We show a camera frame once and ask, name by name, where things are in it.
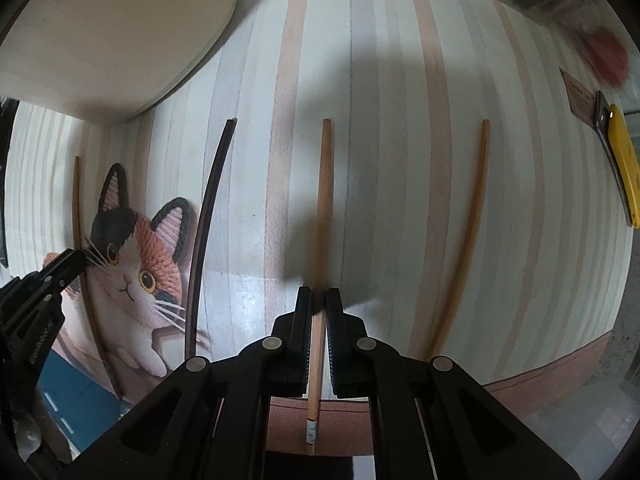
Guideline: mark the small brown card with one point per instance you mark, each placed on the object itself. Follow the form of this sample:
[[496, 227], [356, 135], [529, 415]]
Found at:
[[580, 97]]

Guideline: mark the light wooden chopstick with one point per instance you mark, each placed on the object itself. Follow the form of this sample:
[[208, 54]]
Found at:
[[76, 190], [325, 185]]

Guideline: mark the thin brown wooden chopstick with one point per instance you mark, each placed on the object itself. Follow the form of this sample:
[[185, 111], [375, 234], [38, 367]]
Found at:
[[484, 160]]

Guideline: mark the yellow utility knife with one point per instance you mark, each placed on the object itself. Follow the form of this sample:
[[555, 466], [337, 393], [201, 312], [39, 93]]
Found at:
[[622, 155]]

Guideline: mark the red food item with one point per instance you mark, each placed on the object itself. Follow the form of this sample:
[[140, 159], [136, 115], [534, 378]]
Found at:
[[607, 55]]

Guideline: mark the cream round utensil holder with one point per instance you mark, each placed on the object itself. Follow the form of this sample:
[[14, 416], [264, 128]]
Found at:
[[125, 35]]

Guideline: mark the dark wooden chopstick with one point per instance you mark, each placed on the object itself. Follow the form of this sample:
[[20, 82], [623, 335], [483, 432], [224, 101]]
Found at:
[[202, 222]]

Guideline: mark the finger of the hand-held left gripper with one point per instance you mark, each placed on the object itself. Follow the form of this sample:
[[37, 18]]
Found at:
[[65, 262]]

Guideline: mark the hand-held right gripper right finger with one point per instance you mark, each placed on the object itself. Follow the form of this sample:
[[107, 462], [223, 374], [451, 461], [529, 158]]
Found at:
[[334, 320]]

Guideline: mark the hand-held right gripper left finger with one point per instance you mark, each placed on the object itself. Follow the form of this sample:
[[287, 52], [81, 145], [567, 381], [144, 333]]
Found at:
[[305, 320]]

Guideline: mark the striped cat print table mat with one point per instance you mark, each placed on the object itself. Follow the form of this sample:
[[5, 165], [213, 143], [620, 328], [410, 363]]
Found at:
[[380, 185]]

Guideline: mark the blue kitchen cabinet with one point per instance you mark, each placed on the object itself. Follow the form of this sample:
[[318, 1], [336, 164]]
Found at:
[[75, 400]]

